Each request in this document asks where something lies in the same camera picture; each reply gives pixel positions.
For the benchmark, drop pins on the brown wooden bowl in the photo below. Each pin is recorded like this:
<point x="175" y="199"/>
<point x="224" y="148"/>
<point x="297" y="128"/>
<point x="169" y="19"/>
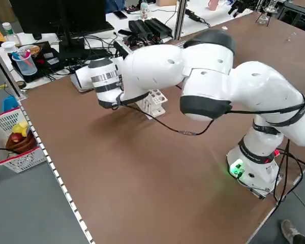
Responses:
<point x="20" y="147"/>

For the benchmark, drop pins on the measuring cup with pens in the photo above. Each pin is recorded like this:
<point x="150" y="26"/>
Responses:
<point x="25" y="66"/>

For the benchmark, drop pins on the aluminium frame post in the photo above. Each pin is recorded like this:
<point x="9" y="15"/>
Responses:
<point x="7" y="73"/>
<point x="181" y="20"/>

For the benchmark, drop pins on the black flat box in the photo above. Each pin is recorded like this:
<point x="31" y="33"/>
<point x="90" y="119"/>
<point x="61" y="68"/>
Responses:
<point x="48" y="61"/>

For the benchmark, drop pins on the black power adapter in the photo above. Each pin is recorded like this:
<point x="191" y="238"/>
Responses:
<point x="193" y="15"/>

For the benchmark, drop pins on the person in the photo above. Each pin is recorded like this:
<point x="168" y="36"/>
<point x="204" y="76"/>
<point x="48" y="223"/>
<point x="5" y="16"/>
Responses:
<point x="289" y="230"/>

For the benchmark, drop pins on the round glass flask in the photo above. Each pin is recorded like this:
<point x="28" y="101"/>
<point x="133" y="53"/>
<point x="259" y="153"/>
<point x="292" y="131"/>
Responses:
<point x="262" y="19"/>

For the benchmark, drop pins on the white test tube rack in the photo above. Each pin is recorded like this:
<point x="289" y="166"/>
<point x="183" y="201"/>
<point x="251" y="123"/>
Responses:
<point x="156" y="111"/>

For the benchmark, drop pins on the blue plastic object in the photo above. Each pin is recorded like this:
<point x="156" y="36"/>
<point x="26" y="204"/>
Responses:
<point x="10" y="104"/>

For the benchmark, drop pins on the white printed bottle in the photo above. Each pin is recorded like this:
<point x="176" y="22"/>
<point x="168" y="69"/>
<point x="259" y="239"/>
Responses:
<point x="144" y="11"/>

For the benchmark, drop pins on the black monitor with stand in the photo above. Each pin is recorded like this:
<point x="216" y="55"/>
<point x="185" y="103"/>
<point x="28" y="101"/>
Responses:
<point x="53" y="15"/>

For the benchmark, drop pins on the black phone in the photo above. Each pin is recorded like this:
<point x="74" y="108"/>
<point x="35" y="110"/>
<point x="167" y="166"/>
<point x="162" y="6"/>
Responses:
<point x="120" y="15"/>

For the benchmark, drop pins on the red apple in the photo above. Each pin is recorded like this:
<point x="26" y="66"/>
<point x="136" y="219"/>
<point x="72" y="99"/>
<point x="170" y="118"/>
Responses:
<point x="16" y="137"/>

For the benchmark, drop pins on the pink cup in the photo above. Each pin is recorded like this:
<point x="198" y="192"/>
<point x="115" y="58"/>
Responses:
<point x="212" y="5"/>

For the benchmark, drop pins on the black power supply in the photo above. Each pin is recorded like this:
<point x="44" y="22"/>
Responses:
<point x="158" y="26"/>
<point x="139" y="28"/>

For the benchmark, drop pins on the clear plastic bottle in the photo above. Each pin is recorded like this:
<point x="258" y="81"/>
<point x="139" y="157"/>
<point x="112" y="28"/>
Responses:
<point x="11" y="35"/>

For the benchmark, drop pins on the white red plastic basket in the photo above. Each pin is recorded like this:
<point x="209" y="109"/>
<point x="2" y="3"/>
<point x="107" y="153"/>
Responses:
<point x="23" y="162"/>

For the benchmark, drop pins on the dark tape roll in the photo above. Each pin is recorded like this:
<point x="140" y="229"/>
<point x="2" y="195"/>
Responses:
<point x="21" y="85"/>

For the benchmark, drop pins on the silver digital scale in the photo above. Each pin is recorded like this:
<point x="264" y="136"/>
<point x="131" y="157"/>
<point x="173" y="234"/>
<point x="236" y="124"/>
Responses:
<point x="73" y="82"/>

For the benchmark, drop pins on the yellow fruit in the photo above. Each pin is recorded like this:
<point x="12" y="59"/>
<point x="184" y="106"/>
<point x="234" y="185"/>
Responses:
<point x="19" y="128"/>

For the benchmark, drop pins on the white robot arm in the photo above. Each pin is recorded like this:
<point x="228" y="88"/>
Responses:
<point x="206" y="66"/>

